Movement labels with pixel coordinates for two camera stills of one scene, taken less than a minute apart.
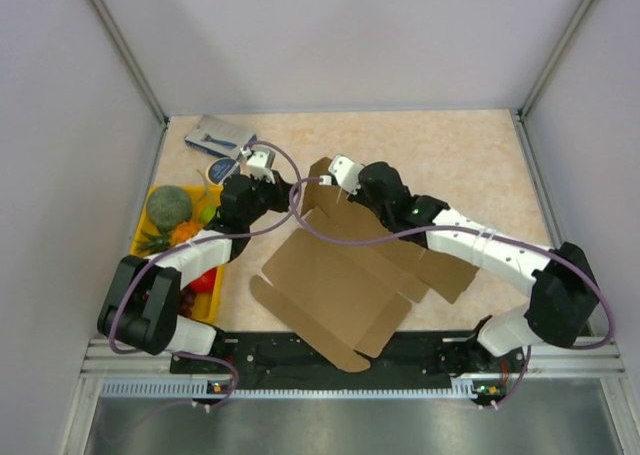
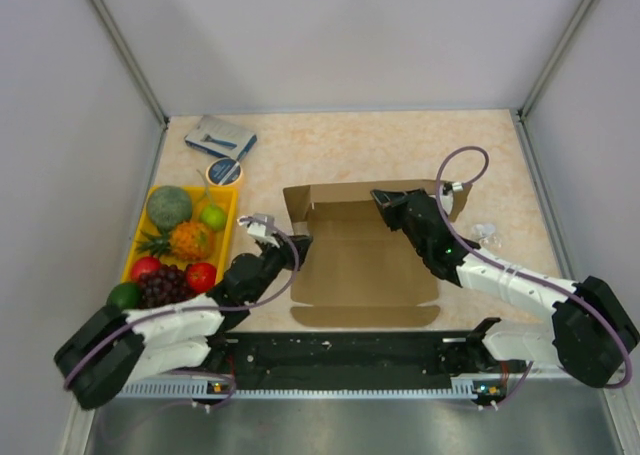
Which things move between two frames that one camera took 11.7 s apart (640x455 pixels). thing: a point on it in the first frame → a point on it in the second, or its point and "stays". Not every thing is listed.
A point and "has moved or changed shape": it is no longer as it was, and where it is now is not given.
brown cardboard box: [345, 281] has moved or changed shape
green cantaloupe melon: [168, 206] stays
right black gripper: [358, 199] → [392, 203]
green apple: [207, 212] stays
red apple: [205, 282] stays
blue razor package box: [212, 135] stays
